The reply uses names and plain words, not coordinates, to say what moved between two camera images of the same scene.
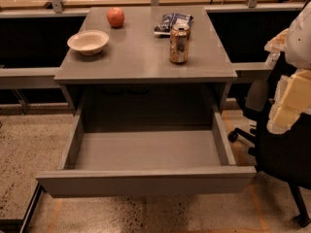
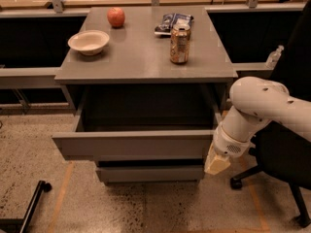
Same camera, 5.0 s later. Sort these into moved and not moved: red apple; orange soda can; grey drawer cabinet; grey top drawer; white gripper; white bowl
Moved: white gripper; grey top drawer
Not moved: grey drawer cabinet; white bowl; orange soda can; red apple
